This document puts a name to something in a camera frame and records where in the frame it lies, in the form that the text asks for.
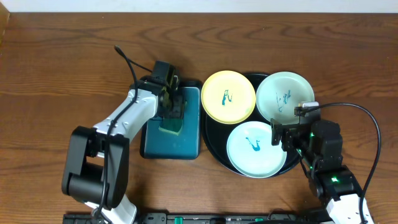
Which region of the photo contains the green yellow sponge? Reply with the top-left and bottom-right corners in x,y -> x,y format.
159,118 -> 183,135

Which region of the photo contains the light blue plate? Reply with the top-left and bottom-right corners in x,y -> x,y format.
226,121 -> 287,179

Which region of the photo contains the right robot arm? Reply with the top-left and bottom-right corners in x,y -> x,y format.
271,119 -> 374,223

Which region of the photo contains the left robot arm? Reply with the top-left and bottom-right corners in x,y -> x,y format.
62,60 -> 185,223

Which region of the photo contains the teal rectangular tray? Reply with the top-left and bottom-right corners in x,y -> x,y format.
140,79 -> 202,160

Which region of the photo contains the round black serving tray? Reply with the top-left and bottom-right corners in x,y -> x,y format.
202,74 -> 299,178

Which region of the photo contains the white plate with scribble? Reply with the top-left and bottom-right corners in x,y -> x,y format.
256,72 -> 315,124

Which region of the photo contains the yellow plate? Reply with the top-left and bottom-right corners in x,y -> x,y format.
201,70 -> 256,124

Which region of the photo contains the brown cardboard box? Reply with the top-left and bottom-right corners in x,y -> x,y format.
0,3 -> 11,42

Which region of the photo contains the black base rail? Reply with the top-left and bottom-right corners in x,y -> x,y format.
62,211 -> 309,224

